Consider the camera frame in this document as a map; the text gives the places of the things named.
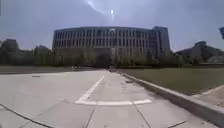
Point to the concrete side path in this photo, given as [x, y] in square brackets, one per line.
[215, 96]

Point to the grey concrete kerb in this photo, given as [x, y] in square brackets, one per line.
[173, 96]

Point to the green grass lawn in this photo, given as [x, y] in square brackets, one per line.
[180, 78]

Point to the row of trees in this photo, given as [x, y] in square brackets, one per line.
[40, 56]

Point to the white painted line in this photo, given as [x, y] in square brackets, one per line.
[87, 94]

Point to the large curved multi-storey building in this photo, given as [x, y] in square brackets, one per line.
[100, 38]

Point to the distant low building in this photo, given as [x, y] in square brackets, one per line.
[203, 50]

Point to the tall glass building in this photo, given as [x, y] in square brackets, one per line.
[222, 32]

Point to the manhole cover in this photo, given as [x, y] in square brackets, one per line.
[36, 76]

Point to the dark grass strip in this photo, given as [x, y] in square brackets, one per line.
[26, 69]

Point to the grey concrete slab pavement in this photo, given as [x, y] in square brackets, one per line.
[50, 93]

